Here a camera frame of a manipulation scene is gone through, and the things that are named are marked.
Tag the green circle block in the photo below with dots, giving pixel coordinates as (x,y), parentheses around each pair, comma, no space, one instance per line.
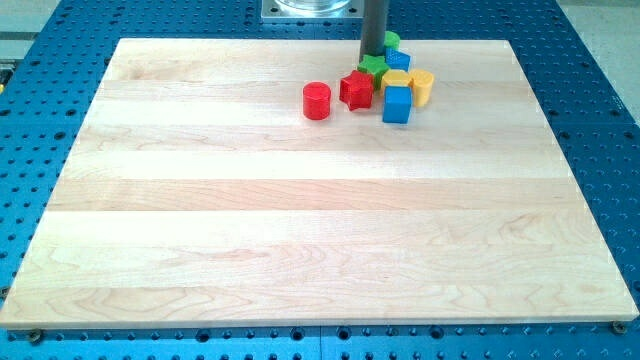
(391,40)

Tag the yellow heart block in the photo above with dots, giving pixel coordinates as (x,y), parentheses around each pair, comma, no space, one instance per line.
(395,78)

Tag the red cylinder block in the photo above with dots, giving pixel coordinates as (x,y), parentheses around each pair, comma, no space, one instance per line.
(316,100)

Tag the red star block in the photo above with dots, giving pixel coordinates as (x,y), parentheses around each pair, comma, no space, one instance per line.
(356,90)

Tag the light wooden board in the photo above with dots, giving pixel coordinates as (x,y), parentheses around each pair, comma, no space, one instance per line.
(196,194)

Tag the blue cube block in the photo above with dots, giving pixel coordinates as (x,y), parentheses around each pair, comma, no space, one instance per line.
(397,104)

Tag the green star block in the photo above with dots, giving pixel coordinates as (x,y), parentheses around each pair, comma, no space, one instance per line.
(375,66)

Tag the yellow cylinder block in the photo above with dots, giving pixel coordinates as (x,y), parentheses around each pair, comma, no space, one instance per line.
(421,84)

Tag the blue triangle block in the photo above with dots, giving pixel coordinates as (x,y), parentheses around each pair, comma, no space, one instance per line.
(397,60)

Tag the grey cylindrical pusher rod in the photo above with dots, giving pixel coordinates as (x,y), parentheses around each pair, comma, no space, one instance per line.
(374,23)

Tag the left board stop screw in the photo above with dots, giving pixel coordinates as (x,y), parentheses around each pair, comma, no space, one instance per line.
(34,336)

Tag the board stop screw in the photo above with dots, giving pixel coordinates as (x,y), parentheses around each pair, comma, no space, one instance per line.
(34,336)
(618,328)

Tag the right board stop screw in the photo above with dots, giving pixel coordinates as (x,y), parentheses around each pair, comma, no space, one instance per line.
(618,328)

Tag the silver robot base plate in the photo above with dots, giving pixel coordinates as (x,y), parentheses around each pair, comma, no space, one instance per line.
(311,9)

